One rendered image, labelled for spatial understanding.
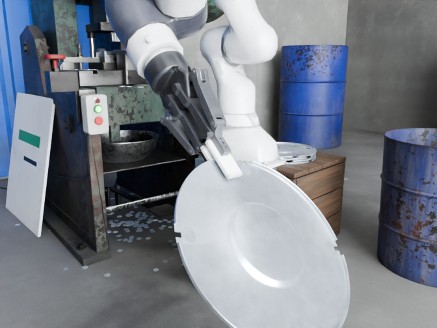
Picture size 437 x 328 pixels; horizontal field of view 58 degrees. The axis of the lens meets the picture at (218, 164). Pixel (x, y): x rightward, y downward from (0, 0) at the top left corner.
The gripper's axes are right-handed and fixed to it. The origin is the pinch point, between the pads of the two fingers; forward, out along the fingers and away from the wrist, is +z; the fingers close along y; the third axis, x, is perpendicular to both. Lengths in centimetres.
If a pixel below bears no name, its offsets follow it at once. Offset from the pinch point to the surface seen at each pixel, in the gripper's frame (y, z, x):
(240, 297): -0.1, 18.8, -9.6
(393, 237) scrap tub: -35, 23, 96
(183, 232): -0.1, 8.9, -12.5
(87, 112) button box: -60, -61, 21
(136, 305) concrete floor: -79, 2, 20
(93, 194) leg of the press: -85, -43, 25
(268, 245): 0.5, 14.6, -1.1
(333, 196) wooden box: -51, -2, 104
